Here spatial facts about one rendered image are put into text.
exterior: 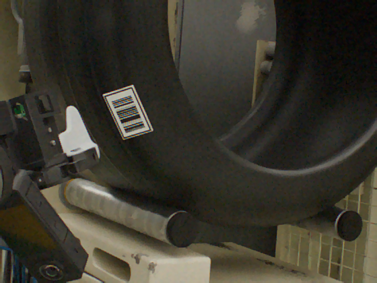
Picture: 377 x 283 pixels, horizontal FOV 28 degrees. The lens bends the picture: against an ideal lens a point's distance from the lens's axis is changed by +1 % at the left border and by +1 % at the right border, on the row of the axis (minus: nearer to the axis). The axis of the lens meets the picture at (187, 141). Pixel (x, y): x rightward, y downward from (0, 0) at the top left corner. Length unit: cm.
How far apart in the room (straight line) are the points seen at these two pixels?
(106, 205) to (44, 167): 44
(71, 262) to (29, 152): 10
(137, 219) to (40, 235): 37
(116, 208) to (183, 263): 16
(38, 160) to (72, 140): 8
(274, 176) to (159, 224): 16
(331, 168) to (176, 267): 26
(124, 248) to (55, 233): 36
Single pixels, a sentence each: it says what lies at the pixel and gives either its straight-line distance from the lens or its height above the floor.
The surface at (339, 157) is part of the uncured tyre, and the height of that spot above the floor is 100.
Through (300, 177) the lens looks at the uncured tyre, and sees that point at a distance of 101.
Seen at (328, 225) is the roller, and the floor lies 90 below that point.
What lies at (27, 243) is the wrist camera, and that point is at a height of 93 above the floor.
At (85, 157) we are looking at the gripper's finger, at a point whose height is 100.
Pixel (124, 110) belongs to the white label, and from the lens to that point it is 89.
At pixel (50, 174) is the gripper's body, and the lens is 65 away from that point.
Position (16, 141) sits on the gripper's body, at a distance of 65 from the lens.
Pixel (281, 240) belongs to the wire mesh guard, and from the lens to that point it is 153.
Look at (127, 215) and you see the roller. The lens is 103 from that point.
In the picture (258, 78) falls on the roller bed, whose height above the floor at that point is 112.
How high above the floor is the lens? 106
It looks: 3 degrees down
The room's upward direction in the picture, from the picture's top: 4 degrees clockwise
